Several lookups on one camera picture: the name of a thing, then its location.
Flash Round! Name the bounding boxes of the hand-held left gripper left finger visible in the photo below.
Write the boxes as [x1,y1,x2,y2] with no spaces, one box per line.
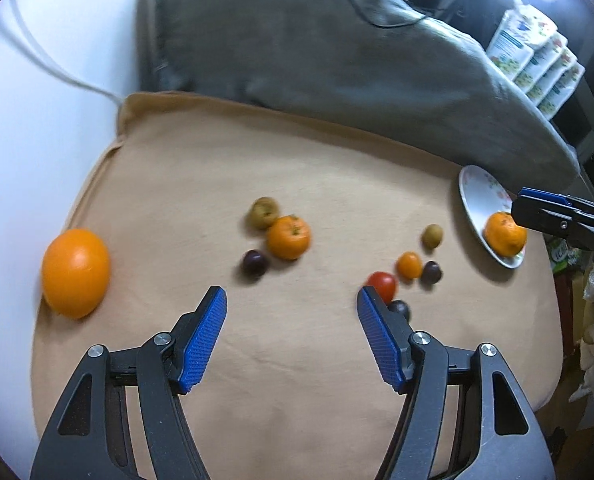
[30,285,228,480]

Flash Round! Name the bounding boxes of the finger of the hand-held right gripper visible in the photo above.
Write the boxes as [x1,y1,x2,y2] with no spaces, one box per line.
[511,196,594,261]
[518,187,594,219]

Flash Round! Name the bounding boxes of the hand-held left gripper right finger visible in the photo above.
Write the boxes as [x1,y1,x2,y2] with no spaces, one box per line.
[357,286,555,480]

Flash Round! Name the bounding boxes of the mandarin orange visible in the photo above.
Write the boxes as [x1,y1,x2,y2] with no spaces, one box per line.
[483,211,528,257]
[267,214,312,261]

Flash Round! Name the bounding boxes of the red cherry tomato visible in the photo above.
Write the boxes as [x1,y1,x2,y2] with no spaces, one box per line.
[367,271,397,305]

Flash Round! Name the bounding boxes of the floral white plate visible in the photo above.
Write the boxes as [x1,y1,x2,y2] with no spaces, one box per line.
[458,165,526,270]

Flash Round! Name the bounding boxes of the orange cherry tomato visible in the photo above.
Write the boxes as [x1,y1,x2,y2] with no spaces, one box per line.
[396,251,423,281]

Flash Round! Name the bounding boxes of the large orange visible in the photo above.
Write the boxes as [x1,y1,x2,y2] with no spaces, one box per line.
[41,228,112,320]

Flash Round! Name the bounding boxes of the green packet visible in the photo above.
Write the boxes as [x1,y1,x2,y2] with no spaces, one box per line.
[549,237,578,275]

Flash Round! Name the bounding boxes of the small brown kiwi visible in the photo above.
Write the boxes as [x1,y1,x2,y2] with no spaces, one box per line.
[422,224,444,250]
[249,196,280,231]

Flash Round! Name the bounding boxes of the tan cloth mat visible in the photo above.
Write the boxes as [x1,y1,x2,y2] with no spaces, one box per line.
[30,91,565,480]

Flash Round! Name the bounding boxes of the grey cushion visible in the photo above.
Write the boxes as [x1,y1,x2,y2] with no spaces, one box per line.
[137,0,582,191]

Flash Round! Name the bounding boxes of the white cable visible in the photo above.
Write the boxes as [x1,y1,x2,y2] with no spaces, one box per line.
[7,0,124,107]

